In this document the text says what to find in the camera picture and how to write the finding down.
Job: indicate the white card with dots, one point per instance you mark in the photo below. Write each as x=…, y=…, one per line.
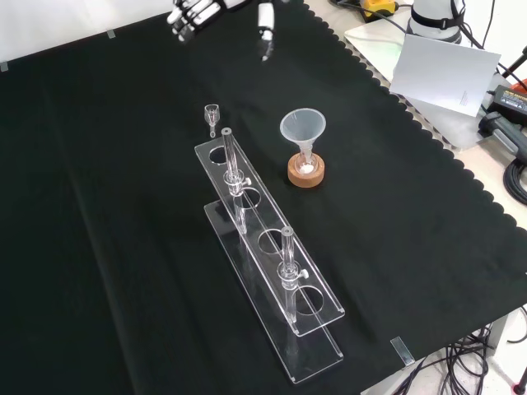
x=444, y=74

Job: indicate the yellow stop button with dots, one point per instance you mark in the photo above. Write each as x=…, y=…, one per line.
x=379, y=8

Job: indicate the clear acrylic funnel stand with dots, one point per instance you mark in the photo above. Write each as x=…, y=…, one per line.
x=267, y=247

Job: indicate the black tripod leg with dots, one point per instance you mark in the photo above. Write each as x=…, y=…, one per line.
x=514, y=63

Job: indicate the pale base board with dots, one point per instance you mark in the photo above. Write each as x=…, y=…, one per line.
x=370, y=41

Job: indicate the small glass weighing funnel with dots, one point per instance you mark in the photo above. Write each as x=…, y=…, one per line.
x=211, y=113

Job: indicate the clear plastic funnel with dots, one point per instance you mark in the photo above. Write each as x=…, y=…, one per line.
x=302, y=123

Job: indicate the black power adapter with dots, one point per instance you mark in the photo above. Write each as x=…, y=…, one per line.
x=512, y=100

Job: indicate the small glass round-bottom flask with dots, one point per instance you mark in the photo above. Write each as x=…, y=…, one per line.
x=306, y=166

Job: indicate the black bench cloth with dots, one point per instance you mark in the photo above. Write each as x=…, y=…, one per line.
x=123, y=226

